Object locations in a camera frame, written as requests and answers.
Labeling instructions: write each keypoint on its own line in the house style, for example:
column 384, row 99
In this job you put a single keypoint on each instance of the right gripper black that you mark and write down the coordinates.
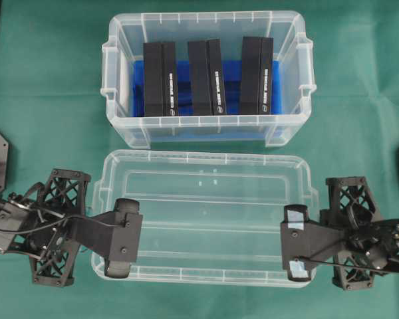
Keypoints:
column 351, row 207

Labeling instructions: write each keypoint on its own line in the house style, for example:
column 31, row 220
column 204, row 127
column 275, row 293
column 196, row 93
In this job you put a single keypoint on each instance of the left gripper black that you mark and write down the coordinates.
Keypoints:
column 61, row 197

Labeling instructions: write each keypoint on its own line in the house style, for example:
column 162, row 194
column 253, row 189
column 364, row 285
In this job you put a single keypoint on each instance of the clear plastic box lid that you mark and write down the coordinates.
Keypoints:
column 208, row 218

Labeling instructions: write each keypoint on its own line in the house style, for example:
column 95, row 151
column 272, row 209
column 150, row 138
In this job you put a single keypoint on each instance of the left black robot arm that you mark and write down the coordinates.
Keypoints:
column 18, row 214

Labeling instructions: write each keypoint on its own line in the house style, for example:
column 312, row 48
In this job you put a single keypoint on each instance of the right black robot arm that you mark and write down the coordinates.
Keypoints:
column 390, row 230

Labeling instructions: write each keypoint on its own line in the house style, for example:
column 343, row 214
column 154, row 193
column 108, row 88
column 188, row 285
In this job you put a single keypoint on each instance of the left black rectangular box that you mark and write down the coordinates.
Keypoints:
column 160, row 79

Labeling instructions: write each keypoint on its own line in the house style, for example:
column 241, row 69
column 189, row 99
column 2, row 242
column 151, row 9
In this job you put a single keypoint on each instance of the black rectangular box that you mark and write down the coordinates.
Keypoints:
column 160, row 79
column 206, row 78
column 256, row 76

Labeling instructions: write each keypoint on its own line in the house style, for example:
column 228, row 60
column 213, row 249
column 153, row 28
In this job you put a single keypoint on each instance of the middle black rectangular box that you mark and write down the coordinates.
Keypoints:
column 206, row 78

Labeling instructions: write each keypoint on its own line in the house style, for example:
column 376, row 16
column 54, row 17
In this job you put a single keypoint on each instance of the clear plastic storage box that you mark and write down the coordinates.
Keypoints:
column 293, row 50

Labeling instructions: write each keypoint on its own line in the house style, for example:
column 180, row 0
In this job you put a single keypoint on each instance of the right black rectangular box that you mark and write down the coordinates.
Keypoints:
column 256, row 76

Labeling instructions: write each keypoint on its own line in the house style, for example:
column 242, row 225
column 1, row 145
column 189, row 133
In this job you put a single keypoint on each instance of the blue foam liner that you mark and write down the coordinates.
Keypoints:
column 232, row 81

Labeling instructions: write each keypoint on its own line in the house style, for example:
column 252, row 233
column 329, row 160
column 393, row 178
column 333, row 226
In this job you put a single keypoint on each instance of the green table cloth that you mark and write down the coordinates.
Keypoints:
column 53, row 115

